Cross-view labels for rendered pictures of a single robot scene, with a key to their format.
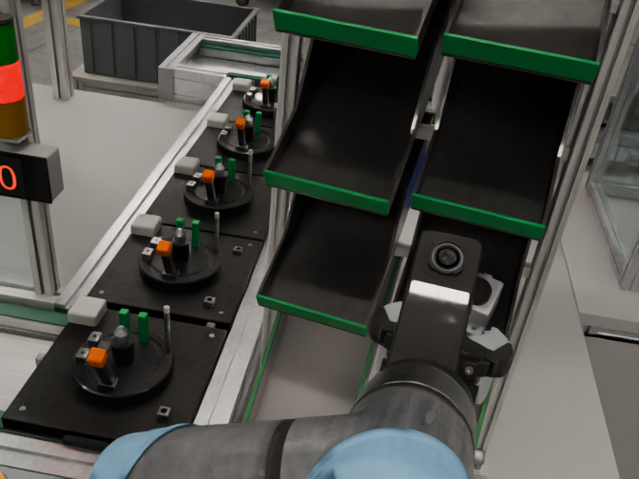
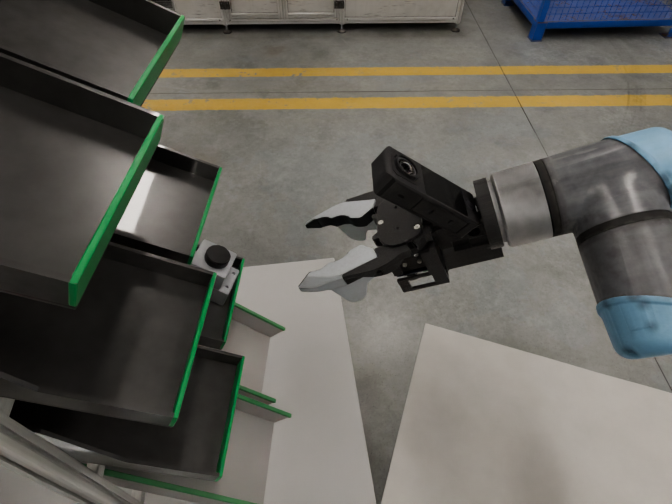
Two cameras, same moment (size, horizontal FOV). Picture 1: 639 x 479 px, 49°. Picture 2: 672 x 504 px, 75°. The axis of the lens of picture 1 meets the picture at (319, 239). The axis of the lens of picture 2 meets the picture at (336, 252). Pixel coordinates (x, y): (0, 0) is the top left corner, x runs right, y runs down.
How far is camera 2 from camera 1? 0.56 m
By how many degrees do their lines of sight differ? 72
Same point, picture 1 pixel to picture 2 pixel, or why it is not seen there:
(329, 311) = (217, 399)
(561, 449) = not seen: hidden behind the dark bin
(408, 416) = (603, 153)
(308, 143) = (92, 377)
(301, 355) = not seen: hidden behind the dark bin
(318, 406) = (236, 445)
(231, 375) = not seen: outside the picture
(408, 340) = (459, 207)
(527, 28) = (86, 45)
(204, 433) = (659, 267)
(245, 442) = (658, 234)
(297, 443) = (650, 202)
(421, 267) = (416, 185)
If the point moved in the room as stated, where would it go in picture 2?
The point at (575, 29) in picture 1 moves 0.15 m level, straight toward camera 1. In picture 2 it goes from (94, 17) to (280, 24)
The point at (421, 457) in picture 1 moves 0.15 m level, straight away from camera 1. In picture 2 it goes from (645, 133) to (467, 129)
